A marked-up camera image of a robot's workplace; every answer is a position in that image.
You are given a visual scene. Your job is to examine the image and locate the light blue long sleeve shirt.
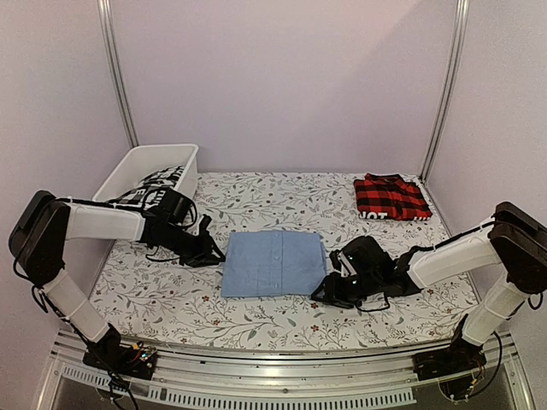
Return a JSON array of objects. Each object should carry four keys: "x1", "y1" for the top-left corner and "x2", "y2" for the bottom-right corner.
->
[{"x1": 221, "y1": 231, "x2": 326, "y2": 298}]

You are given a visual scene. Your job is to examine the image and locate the aluminium frame post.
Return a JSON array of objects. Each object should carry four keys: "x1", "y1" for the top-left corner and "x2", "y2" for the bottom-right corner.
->
[
  {"x1": 97, "y1": 0, "x2": 139, "y2": 149},
  {"x1": 420, "y1": 0, "x2": 470, "y2": 185}
]

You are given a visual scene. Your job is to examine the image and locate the aluminium front rail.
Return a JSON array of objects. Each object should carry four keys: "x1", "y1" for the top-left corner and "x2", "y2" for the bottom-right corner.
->
[{"x1": 36, "y1": 331, "x2": 537, "y2": 409}]

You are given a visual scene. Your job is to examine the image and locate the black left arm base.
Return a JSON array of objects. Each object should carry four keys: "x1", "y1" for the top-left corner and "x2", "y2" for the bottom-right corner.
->
[{"x1": 83, "y1": 338, "x2": 157, "y2": 380}]

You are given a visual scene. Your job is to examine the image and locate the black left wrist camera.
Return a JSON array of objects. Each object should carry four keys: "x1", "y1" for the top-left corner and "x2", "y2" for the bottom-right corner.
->
[{"x1": 157, "y1": 189, "x2": 192, "y2": 224}]

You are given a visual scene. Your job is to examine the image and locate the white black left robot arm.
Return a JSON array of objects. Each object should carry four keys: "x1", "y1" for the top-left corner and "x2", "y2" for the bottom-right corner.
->
[{"x1": 9, "y1": 189, "x2": 226, "y2": 371}]

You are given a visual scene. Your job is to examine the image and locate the white plastic bin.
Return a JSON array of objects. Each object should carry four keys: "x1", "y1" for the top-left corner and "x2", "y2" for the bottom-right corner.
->
[{"x1": 92, "y1": 143, "x2": 199, "y2": 202}]

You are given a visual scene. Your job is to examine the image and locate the left aluminium frame post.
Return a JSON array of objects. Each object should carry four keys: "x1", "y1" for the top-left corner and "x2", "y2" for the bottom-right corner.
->
[{"x1": 97, "y1": 0, "x2": 139, "y2": 149}]

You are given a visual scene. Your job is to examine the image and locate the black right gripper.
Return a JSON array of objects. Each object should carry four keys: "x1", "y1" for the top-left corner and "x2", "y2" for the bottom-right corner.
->
[{"x1": 311, "y1": 271, "x2": 381, "y2": 309}]

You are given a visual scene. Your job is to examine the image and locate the red black plaid shirt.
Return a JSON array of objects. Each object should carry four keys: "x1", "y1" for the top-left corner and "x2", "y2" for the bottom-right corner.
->
[{"x1": 353, "y1": 173, "x2": 432, "y2": 221}]

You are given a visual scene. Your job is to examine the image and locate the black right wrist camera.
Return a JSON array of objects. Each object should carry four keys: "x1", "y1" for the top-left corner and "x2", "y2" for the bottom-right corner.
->
[{"x1": 329, "y1": 236, "x2": 395, "y2": 278}]

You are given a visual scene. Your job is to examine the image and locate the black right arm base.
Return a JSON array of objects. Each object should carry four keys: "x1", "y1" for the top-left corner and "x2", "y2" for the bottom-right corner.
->
[{"x1": 412, "y1": 338, "x2": 486, "y2": 381}]

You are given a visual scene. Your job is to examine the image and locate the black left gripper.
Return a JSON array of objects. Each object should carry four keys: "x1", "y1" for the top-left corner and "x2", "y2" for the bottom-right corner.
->
[{"x1": 157, "y1": 224, "x2": 226, "y2": 268}]

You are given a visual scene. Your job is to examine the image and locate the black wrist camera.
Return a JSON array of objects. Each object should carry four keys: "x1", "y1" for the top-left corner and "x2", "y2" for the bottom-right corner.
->
[
  {"x1": 157, "y1": 189, "x2": 192, "y2": 224},
  {"x1": 329, "y1": 236, "x2": 395, "y2": 278}
]

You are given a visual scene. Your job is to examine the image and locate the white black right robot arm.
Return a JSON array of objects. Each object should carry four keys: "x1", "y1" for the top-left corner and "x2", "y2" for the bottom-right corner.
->
[{"x1": 311, "y1": 202, "x2": 546, "y2": 372}]

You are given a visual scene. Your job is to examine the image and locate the right aluminium frame post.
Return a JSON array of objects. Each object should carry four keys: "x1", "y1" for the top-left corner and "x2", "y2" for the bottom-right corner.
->
[{"x1": 420, "y1": 0, "x2": 470, "y2": 185}]

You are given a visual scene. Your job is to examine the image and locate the floral patterned table cloth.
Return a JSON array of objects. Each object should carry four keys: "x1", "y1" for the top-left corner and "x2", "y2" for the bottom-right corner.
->
[{"x1": 91, "y1": 173, "x2": 477, "y2": 352}]

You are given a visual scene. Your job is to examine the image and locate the black white plaid shirt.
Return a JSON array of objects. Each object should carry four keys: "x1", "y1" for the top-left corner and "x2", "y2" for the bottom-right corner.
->
[{"x1": 107, "y1": 166, "x2": 185, "y2": 208}]

